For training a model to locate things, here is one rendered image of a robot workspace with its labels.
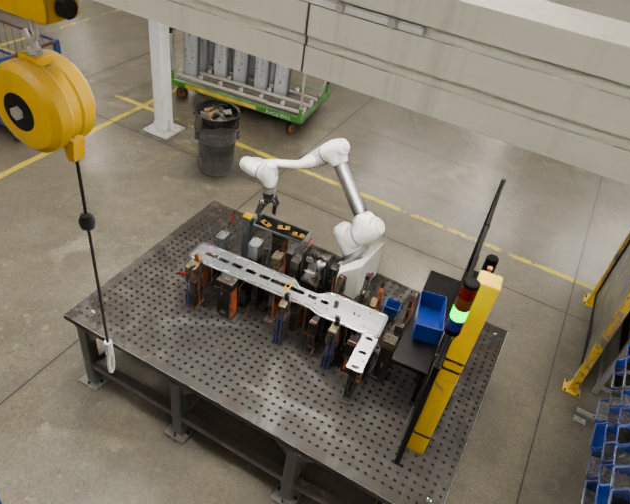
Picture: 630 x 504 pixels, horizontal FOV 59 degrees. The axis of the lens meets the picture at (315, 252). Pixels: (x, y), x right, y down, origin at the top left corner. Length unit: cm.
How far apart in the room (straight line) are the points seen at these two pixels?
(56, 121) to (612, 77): 74
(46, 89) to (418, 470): 285
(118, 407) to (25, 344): 95
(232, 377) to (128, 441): 97
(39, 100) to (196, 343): 288
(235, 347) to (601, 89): 328
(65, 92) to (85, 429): 347
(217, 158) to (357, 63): 570
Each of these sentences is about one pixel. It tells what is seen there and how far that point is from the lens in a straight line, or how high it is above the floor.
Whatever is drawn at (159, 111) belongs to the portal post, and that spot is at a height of 28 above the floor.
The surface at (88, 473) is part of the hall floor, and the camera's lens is 408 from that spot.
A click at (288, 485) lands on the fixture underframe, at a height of 19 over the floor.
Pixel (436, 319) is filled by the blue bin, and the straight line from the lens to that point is 363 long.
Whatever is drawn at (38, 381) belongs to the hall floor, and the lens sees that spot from 457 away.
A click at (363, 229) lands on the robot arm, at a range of 392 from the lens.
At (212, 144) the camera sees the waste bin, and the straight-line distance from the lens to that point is 617.
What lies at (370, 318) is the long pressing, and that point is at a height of 100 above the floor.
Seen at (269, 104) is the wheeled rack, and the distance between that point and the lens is 740.
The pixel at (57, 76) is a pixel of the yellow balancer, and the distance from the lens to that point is 97.
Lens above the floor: 352
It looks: 40 degrees down
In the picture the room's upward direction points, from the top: 9 degrees clockwise
